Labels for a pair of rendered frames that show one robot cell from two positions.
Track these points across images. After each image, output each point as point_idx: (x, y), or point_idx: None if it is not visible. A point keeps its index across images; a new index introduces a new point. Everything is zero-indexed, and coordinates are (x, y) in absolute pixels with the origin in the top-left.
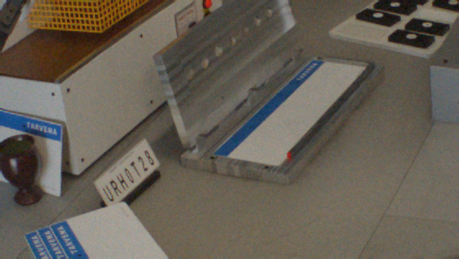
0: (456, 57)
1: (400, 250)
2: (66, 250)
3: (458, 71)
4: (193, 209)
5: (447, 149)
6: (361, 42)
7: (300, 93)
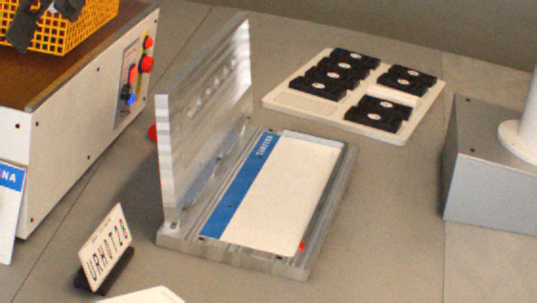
0: (480, 147)
1: None
2: None
3: (491, 164)
4: (199, 301)
5: (477, 254)
6: (308, 116)
7: (270, 171)
